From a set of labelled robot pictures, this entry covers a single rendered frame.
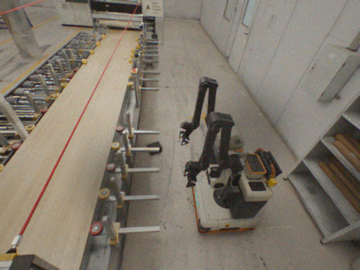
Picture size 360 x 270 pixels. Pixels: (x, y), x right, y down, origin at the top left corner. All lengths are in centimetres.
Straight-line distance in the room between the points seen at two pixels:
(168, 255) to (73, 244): 110
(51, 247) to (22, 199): 45
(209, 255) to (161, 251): 51
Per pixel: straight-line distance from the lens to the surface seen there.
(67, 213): 154
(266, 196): 183
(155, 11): 526
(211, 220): 211
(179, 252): 226
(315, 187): 321
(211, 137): 107
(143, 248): 227
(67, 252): 144
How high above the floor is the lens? 219
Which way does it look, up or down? 43 degrees down
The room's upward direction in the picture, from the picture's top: 7 degrees clockwise
